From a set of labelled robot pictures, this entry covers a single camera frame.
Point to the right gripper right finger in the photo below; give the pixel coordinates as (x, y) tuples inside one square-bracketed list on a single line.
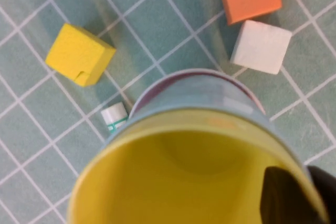
[(328, 192)]

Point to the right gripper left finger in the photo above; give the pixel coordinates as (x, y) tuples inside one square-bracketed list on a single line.
[(283, 200)]

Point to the yellow plastic cup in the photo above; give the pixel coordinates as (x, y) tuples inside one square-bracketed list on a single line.
[(170, 182)]

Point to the light blue plastic cup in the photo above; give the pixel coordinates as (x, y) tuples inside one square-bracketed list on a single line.
[(197, 95)]

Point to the pink plastic cup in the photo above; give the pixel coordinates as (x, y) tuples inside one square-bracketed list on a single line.
[(151, 89)]

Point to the white cube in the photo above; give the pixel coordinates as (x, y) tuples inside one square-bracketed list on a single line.
[(260, 45)]

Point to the white green glue stick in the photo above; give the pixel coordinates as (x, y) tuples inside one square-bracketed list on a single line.
[(114, 115)]

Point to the green grid table mat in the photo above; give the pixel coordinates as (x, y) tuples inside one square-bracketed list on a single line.
[(157, 24)]

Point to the yellow cube with notch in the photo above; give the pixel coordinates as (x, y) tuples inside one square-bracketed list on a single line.
[(76, 51)]

